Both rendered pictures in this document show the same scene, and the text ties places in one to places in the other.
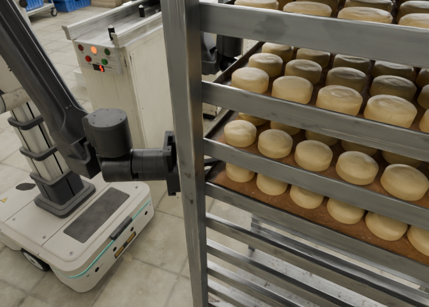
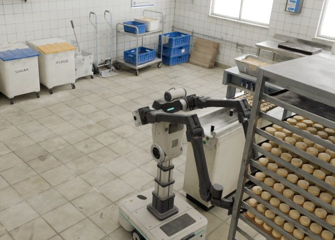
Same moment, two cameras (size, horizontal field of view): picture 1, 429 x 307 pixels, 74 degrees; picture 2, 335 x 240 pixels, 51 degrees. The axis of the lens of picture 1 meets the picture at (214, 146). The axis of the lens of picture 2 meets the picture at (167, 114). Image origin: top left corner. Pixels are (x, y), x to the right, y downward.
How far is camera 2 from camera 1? 159 cm
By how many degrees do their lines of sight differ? 23
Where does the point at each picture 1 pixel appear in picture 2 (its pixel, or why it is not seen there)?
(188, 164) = (236, 206)
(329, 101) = (271, 201)
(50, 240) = (152, 229)
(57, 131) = (202, 186)
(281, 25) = (260, 183)
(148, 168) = (224, 204)
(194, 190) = (236, 214)
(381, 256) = not seen: outside the picture
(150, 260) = not seen: outside the picture
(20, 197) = (139, 202)
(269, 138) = (259, 206)
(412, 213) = (283, 232)
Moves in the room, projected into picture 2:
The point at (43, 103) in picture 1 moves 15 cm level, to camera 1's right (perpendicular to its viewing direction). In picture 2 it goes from (201, 177) to (226, 185)
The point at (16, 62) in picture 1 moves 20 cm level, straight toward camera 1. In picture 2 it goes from (199, 166) to (210, 187)
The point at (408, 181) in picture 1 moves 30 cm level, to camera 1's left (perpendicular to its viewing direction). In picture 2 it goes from (288, 226) to (230, 207)
